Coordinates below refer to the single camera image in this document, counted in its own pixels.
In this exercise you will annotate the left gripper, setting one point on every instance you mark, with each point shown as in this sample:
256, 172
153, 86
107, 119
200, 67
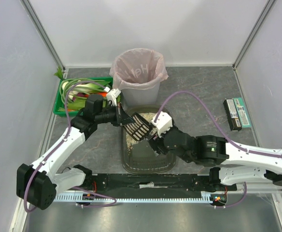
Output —
118, 116

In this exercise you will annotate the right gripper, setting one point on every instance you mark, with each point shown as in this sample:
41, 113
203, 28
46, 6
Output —
158, 141

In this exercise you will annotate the black slotted litter scoop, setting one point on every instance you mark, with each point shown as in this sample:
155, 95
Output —
141, 129

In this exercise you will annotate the dark translucent litter box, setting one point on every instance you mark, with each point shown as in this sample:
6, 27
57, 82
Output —
139, 158

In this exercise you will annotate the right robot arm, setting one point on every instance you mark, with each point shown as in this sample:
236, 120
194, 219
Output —
229, 162

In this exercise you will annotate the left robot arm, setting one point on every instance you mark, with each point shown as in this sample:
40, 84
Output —
39, 183

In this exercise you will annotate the pile of pellet cat litter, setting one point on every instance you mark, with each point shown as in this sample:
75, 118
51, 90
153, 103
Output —
130, 141

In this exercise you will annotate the black cardboard box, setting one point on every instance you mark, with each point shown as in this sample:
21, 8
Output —
232, 115

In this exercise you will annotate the teal cardboard box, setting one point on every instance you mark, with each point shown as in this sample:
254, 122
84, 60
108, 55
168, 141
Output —
242, 113

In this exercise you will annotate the orange carrot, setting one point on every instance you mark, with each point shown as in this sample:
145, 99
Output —
103, 94

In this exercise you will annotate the grey trash bin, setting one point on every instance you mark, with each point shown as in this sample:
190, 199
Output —
134, 97

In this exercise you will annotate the pink plastic bin liner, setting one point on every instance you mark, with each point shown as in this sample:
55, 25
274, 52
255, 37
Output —
138, 69

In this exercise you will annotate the purple vegetable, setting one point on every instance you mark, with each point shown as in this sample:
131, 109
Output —
80, 96

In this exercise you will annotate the bundle of green onions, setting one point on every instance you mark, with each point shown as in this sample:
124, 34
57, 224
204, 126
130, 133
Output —
80, 88

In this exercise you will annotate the green plastic crate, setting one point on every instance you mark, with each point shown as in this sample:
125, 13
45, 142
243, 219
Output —
59, 107

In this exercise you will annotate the green leafy vegetable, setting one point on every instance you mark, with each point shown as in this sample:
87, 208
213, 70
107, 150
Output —
59, 73

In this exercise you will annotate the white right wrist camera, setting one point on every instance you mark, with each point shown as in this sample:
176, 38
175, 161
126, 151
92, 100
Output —
163, 123

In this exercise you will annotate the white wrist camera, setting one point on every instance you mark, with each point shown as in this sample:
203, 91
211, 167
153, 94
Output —
163, 123
113, 94

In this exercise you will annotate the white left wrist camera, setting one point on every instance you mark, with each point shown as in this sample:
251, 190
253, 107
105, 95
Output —
113, 94

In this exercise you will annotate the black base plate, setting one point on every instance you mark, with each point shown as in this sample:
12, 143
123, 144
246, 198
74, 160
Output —
102, 183

